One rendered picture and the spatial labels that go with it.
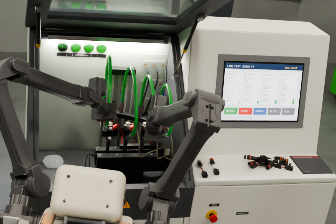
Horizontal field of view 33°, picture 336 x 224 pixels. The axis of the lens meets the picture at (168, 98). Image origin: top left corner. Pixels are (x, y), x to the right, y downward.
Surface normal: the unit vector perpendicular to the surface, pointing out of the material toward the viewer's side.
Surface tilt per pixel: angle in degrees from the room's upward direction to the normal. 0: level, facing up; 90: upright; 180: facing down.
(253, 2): 90
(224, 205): 90
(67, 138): 90
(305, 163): 0
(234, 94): 76
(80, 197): 48
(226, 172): 0
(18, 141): 60
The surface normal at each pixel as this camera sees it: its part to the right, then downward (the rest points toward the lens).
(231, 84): 0.26, 0.19
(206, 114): 0.40, -0.46
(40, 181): 0.84, -0.19
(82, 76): 0.24, 0.42
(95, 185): 0.07, -0.31
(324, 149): 0.12, -0.91
